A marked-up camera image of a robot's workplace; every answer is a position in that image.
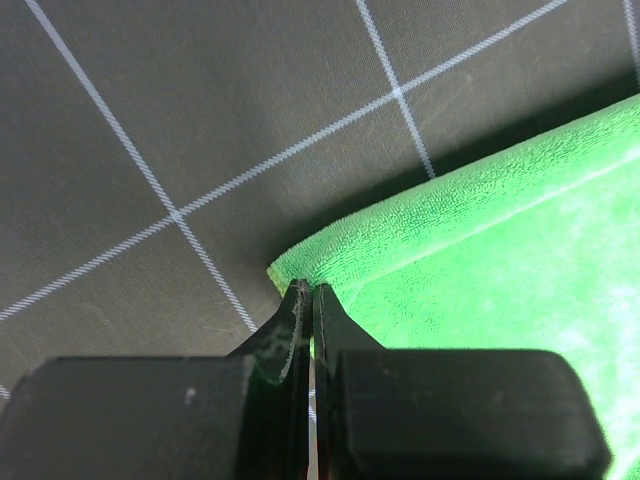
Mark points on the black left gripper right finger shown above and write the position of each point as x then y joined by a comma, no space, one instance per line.
446,413

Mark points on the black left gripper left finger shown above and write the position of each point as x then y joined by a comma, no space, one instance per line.
240,416

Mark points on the green microfiber towel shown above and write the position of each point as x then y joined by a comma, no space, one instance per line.
536,246

